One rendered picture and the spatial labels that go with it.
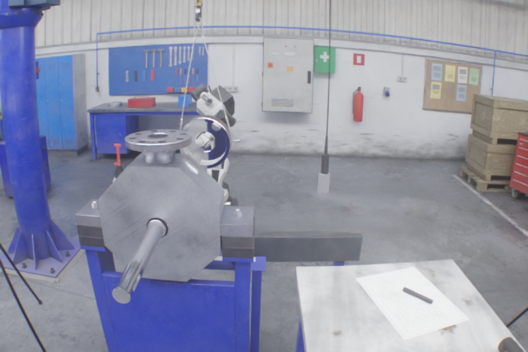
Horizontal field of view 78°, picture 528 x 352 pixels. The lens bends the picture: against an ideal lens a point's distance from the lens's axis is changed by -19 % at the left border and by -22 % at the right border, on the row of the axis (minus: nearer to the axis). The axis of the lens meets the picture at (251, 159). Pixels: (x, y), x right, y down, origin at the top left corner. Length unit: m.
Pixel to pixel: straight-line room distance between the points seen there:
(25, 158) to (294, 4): 4.92
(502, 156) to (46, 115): 7.51
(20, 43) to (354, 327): 2.92
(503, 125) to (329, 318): 4.94
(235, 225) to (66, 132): 5.87
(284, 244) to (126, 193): 0.83
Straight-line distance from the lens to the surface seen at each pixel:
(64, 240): 3.70
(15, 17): 3.20
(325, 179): 2.39
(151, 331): 1.88
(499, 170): 6.09
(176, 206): 1.47
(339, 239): 1.97
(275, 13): 6.65
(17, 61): 3.23
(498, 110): 5.90
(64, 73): 7.02
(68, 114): 7.05
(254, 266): 1.82
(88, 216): 1.63
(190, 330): 1.82
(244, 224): 1.48
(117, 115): 6.41
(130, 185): 1.49
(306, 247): 1.97
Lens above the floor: 1.73
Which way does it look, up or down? 16 degrees down
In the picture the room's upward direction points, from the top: 1 degrees clockwise
